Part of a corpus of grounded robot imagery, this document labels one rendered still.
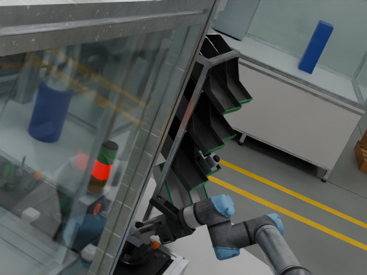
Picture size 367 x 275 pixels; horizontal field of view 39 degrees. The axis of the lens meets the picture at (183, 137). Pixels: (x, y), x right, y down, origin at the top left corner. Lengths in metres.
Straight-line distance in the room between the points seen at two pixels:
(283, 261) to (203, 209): 0.34
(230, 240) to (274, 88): 4.05
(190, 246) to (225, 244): 0.63
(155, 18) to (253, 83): 5.07
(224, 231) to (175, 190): 0.49
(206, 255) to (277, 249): 0.79
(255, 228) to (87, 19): 1.26
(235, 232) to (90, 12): 1.27
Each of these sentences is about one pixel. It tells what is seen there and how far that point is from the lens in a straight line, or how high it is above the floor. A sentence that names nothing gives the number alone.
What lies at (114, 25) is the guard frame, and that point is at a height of 1.97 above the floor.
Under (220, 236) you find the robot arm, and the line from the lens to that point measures 1.58.
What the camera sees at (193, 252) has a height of 0.86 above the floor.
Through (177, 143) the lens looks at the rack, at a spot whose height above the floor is 1.34.
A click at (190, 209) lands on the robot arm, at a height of 1.26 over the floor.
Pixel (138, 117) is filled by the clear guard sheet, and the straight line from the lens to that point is 0.59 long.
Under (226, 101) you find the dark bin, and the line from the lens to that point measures 1.83.
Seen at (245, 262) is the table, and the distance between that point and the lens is 2.27.
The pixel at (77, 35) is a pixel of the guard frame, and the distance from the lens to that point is 0.37.
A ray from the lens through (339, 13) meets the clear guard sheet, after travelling 5.43.
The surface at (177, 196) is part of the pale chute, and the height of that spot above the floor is 1.09.
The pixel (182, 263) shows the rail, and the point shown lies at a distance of 1.91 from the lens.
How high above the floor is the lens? 2.07
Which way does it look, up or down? 23 degrees down
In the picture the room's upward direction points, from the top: 22 degrees clockwise
